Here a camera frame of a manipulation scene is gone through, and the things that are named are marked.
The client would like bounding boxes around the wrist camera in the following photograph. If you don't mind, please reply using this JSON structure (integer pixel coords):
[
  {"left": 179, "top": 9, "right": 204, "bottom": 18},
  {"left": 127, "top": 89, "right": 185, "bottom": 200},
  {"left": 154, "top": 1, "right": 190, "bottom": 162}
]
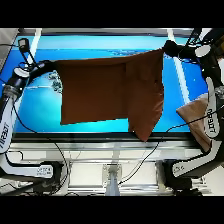
[
  {"left": 17, "top": 37, "right": 38, "bottom": 65},
  {"left": 186, "top": 27, "right": 204, "bottom": 51}
]

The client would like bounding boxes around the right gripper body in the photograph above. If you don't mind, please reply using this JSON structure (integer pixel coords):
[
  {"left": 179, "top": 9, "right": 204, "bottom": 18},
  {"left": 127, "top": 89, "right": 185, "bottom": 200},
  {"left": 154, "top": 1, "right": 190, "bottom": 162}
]
[{"left": 162, "top": 39, "right": 184, "bottom": 59}]

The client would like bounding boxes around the brown garment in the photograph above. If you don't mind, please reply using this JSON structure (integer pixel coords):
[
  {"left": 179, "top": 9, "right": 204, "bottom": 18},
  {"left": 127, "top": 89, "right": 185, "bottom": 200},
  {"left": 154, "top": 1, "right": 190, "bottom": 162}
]
[{"left": 54, "top": 48, "right": 165, "bottom": 143}]

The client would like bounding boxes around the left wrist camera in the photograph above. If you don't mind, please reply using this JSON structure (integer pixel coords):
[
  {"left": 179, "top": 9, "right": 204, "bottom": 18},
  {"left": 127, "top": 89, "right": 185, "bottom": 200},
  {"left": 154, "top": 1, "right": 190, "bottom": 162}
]
[{"left": 17, "top": 37, "right": 38, "bottom": 65}]

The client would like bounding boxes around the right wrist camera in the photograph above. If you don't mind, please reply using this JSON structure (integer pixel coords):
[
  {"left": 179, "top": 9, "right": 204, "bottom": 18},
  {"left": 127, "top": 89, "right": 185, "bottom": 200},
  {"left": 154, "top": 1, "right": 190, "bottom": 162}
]
[{"left": 186, "top": 27, "right": 204, "bottom": 51}]

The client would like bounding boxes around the silver frame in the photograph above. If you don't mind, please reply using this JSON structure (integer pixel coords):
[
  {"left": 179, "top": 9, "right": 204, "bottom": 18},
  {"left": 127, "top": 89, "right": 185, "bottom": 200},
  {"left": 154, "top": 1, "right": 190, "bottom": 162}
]
[{"left": 0, "top": 139, "right": 224, "bottom": 197}]

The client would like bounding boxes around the black cable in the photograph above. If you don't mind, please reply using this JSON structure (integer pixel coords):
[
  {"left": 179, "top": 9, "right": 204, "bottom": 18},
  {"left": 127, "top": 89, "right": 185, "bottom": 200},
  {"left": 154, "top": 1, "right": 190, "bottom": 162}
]
[
  {"left": 118, "top": 105, "right": 224, "bottom": 185},
  {"left": 11, "top": 103, "right": 70, "bottom": 188}
]

